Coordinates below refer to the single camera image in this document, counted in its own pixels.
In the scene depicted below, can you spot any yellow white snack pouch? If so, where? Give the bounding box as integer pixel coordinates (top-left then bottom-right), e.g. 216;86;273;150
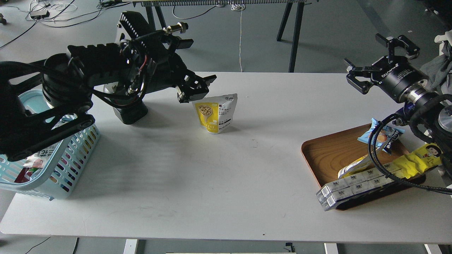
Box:
192;93;238;134

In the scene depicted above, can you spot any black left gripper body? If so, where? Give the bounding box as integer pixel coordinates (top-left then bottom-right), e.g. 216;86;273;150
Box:
118;11;194;103

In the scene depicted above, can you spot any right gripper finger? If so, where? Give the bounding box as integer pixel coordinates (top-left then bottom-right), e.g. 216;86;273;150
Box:
375;33;420;64
344;58;382;95

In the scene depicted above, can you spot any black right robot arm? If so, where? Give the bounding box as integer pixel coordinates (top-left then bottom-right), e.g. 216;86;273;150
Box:
344;34;451;195

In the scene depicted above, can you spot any clear white snack box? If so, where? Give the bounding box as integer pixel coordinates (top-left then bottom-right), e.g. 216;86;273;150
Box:
316;168;407;211

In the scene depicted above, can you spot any wooden tray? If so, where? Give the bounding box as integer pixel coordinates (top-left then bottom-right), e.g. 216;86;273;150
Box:
301;123;410;211

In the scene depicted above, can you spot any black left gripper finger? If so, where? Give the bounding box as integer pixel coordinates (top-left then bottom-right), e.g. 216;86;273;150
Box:
177;74;217;103

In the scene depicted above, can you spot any black table frame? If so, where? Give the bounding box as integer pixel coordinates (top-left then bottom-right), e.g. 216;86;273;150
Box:
134;0;308;73

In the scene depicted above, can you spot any black power adapter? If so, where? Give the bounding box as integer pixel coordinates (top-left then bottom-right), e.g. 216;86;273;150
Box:
29;9;50;19

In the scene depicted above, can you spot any grey cloth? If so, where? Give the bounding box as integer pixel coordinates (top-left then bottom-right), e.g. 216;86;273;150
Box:
420;41;452;94

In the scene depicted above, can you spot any light blue plastic basket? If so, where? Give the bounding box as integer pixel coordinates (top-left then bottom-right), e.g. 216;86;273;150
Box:
1;89;100;200

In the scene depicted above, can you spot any yellow white snack bag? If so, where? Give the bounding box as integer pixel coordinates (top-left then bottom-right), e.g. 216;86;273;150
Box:
337;151;375;180

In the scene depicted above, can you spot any yellow cartoon snack bag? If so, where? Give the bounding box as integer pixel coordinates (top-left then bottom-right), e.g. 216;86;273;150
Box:
391;143;443;179

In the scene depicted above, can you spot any red white snack bag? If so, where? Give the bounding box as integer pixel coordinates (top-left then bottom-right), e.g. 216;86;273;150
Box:
14;145;55;183

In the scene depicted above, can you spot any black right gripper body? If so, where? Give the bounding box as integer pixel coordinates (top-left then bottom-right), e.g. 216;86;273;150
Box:
371;56;428;103

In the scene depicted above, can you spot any black barcode scanner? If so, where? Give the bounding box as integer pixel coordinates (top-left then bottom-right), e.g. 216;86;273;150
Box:
103;82;148;125

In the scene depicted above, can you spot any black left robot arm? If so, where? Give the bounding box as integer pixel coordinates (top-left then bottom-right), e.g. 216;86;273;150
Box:
0;11;216;161

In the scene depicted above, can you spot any blue snack packet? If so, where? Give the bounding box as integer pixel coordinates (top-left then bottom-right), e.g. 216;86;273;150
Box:
357;118;405;155

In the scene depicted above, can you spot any white hanging cable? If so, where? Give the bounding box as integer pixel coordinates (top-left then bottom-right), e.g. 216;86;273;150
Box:
231;4;246;72

